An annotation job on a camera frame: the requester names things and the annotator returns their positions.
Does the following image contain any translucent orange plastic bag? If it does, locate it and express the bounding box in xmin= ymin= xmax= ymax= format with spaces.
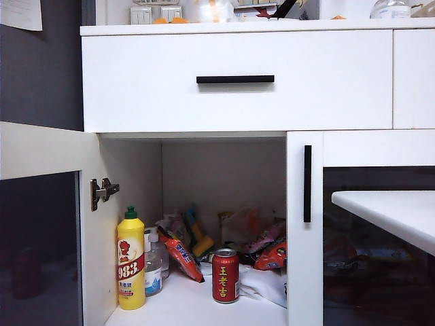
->
xmin=217 ymin=206 xmax=278 ymax=254

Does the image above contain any brown cardboard box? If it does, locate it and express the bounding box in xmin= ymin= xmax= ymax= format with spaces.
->
xmin=410 ymin=3 xmax=435 ymax=17

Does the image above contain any dark red snack packet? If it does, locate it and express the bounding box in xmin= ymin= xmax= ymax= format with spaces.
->
xmin=324 ymin=234 xmax=357 ymax=272

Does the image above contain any clear pump sanitizer bottle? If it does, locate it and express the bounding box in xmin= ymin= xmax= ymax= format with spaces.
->
xmin=144 ymin=228 xmax=164 ymax=297

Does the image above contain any white wall switch panel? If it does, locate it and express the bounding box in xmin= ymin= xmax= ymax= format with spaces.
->
xmin=130 ymin=5 xmax=152 ymax=24
xmin=160 ymin=5 xmax=183 ymax=22

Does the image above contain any metal door hinge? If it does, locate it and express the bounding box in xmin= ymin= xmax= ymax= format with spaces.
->
xmin=90 ymin=177 xmax=120 ymax=213

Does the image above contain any black stick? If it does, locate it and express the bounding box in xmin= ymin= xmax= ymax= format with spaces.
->
xmin=271 ymin=0 xmax=299 ymax=20

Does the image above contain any clear plastic bottle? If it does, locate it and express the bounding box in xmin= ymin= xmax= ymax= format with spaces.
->
xmin=161 ymin=239 xmax=171 ymax=280

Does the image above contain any grey printed box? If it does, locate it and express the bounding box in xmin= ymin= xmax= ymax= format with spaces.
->
xmin=281 ymin=0 xmax=320 ymax=20

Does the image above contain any clear plastic jar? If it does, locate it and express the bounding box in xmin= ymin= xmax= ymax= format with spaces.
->
xmin=369 ymin=0 xmax=411 ymax=19

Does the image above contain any white printed box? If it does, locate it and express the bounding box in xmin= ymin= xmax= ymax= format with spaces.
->
xmin=233 ymin=0 xmax=284 ymax=14

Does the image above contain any yellow sponge brush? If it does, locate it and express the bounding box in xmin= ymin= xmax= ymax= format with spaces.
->
xmin=185 ymin=203 xmax=215 ymax=258

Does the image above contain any white glass cabinet door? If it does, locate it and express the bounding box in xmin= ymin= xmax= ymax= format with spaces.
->
xmin=0 ymin=121 xmax=109 ymax=326
xmin=286 ymin=130 xmax=435 ymax=326

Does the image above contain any white paper sheet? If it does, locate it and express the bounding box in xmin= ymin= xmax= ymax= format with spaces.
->
xmin=0 ymin=0 xmax=44 ymax=32

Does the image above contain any pink white packet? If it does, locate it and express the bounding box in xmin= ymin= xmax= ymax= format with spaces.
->
xmin=164 ymin=212 xmax=191 ymax=245

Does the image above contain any white cabinet body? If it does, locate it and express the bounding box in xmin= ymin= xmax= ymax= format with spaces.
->
xmin=80 ymin=18 xmax=435 ymax=326

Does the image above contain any black vertical door handle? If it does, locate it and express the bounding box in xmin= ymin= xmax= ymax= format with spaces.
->
xmin=304 ymin=145 xmax=313 ymax=223

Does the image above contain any yellow detergent bottle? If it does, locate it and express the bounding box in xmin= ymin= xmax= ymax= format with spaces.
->
xmin=117 ymin=206 xmax=146 ymax=310

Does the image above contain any red beverage can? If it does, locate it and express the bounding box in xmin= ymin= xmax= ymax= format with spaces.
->
xmin=211 ymin=248 xmax=241 ymax=304

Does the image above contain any orange snack packet blue print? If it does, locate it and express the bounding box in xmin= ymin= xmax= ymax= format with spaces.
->
xmin=156 ymin=224 xmax=206 ymax=284

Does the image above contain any black horizontal drawer handle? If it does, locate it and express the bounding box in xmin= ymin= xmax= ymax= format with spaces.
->
xmin=196 ymin=75 xmax=275 ymax=84

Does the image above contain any pink snack packet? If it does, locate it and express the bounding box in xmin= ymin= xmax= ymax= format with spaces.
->
xmin=246 ymin=220 xmax=288 ymax=254

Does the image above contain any white plastic bag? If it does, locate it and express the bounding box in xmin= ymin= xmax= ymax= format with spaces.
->
xmin=200 ymin=261 xmax=288 ymax=308

